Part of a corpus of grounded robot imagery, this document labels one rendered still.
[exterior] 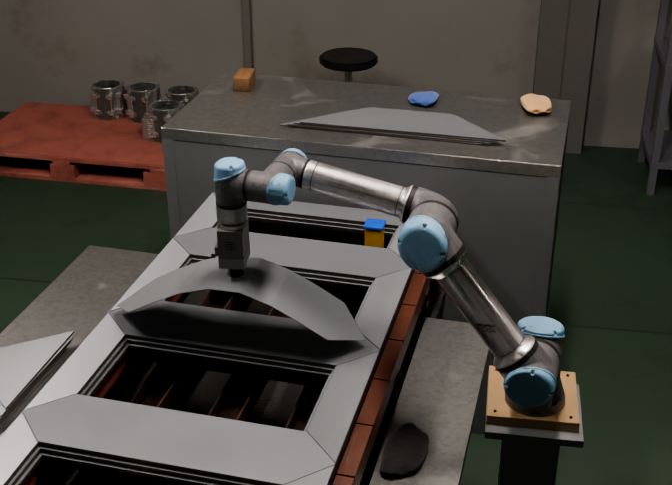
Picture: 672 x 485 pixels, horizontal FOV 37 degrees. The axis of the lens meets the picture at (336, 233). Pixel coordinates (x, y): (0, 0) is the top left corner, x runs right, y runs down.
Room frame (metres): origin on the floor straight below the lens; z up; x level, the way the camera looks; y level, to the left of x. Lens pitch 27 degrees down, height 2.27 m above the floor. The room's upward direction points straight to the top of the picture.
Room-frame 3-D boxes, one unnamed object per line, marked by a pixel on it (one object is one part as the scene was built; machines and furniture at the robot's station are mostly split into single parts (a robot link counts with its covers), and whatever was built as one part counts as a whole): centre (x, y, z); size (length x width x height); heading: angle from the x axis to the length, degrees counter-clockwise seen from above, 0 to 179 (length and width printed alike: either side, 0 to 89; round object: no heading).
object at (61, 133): (5.40, 1.40, 0.17); 1.25 x 0.84 x 0.34; 81
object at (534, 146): (3.26, -0.13, 1.03); 1.30 x 0.60 x 0.04; 75
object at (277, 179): (2.20, 0.15, 1.27); 0.11 x 0.11 x 0.08; 73
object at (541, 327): (2.11, -0.50, 0.87); 0.13 x 0.12 x 0.14; 163
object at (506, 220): (2.99, -0.06, 0.50); 1.30 x 0.04 x 1.01; 75
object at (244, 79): (3.55, 0.33, 1.07); 0.12 x 0.06 x 0.05; 174
